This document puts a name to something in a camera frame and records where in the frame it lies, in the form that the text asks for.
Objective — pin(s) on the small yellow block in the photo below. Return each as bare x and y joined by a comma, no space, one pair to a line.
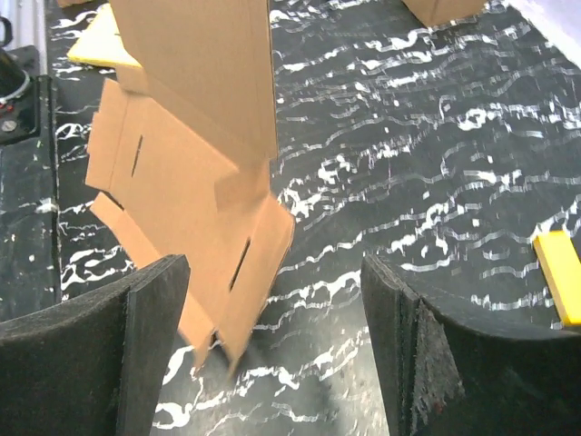
560,265

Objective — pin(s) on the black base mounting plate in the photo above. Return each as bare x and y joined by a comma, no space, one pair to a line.
29,242

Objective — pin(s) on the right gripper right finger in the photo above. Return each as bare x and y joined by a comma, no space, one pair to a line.
446,367

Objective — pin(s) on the yellow card with black drawing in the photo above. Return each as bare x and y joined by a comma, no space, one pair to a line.
100,44

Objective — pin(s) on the cardboard box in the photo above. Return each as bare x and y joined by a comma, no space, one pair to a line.
180,153
439,12

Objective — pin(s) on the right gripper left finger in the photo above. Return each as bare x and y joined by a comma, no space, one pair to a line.
94,365

